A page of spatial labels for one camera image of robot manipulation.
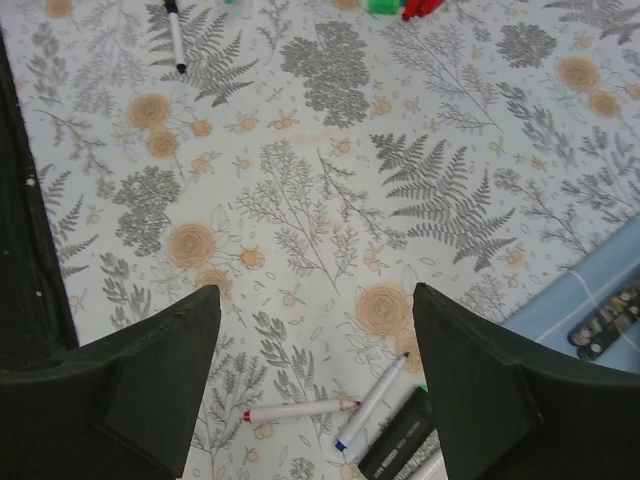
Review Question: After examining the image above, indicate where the blue capped white pen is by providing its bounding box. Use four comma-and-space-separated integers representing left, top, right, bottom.
334, 352, 411, 452

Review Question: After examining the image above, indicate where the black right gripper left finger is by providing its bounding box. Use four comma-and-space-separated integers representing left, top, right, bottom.
1, 286, 221, 479

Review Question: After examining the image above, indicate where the green capped black highlighter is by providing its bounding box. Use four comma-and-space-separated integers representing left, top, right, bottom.
358, 385, 435, 480

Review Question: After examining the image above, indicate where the steel fork patterned handle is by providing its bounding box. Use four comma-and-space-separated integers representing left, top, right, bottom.
577, 314, 639, 361

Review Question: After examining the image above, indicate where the green highlighter cap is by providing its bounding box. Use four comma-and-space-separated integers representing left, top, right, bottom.
367, 0, 400, 15

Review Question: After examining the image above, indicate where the blue checked placemat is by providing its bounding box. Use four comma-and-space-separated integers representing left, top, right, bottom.
504, 217, 639, 373

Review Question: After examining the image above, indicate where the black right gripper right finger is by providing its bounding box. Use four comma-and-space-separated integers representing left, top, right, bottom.
413, 283, 639, 479

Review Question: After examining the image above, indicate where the steel spoon patterned handle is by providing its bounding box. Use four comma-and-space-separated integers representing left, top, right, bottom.
567, 287, 639, 347

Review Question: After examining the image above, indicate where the pink capped white pen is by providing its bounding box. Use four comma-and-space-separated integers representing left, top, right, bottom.
409, 452, 448, 480

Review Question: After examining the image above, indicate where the black capped white pen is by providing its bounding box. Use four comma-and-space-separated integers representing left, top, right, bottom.
163, 0, 187, 75

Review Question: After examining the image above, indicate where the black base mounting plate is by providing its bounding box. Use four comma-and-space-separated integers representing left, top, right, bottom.
1, 46, 78, 372

